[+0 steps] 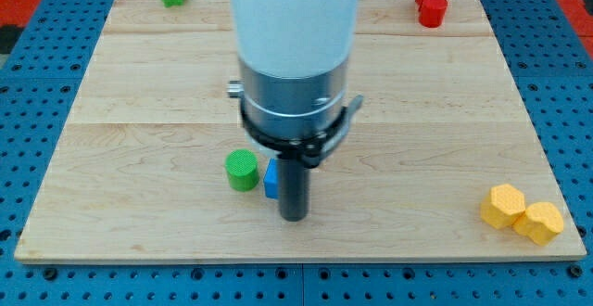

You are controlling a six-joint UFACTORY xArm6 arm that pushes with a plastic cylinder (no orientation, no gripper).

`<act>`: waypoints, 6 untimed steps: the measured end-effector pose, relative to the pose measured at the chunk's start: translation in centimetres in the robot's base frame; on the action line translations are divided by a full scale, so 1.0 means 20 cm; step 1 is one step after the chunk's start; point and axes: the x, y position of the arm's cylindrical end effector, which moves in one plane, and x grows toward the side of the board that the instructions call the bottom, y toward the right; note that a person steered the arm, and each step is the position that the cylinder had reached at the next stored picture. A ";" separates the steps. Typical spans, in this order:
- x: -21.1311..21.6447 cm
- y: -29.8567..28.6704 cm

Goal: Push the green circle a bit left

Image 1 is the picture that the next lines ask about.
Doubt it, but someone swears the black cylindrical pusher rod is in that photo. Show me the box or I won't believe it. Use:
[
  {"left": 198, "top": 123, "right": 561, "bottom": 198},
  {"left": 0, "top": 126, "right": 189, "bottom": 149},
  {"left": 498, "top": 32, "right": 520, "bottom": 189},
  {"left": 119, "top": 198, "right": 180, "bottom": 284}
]
[{"left": 277, "top": 156, "right": 309, "bottom": 222}]

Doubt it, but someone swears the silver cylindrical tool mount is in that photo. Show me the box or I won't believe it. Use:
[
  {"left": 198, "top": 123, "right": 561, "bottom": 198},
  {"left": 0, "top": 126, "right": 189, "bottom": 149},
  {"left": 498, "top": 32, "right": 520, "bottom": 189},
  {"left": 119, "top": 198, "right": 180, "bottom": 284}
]
[{"left": 228, "top": 60, "right": 363, "bottom": 168}]

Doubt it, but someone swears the green cylinder block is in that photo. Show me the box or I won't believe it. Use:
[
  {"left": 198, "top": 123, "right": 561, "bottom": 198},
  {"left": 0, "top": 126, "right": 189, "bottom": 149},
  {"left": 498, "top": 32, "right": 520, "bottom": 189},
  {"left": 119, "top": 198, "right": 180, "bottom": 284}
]
[{"left": 224, "top": 149, "right": 259, "bottom": 192}]

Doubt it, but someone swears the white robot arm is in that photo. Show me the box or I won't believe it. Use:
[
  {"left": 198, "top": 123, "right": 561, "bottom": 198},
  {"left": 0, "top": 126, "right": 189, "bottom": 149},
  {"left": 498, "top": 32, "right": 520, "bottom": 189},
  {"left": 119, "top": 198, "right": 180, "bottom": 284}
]
[{"left": 228, "top": 0, "right": 363, "bottom": 222}]

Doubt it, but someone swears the blue cube block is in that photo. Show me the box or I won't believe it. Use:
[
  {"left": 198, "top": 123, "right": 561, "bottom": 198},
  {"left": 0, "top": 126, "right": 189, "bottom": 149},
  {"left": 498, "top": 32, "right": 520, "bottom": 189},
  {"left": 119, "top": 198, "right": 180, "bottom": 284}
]
[{"left": 264, "top": 159, "right": 278, "bottom": 199}]

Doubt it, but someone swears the wooden board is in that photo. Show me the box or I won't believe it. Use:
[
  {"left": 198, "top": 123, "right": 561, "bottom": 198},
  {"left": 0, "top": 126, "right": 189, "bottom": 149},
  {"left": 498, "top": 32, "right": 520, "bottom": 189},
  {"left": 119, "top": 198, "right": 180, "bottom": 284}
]
[{"left": 15, "top": 0, "right": 587, "bottom": 264}]

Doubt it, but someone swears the red cylinder block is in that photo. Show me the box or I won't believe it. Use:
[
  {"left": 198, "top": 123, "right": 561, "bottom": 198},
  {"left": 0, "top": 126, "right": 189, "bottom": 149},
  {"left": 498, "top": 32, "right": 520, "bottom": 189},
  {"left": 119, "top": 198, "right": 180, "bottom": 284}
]
[{"left": 418, "top": 0, "right": 448, "bottom": 28}]

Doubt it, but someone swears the yellow hexagon block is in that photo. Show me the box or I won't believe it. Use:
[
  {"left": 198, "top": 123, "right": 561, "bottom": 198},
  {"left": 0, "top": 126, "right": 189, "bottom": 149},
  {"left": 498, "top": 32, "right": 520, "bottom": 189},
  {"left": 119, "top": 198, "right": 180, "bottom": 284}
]
[{"left": 480, "top": 184, "right": 526, "bottom": 229}]

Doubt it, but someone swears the yellow heart block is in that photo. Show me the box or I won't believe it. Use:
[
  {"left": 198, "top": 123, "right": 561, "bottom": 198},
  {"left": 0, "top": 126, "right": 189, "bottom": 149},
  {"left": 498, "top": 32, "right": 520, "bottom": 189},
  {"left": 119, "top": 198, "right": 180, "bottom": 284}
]
[{"left": 512, "top": 202, "right": 564, "bottom": 246}]

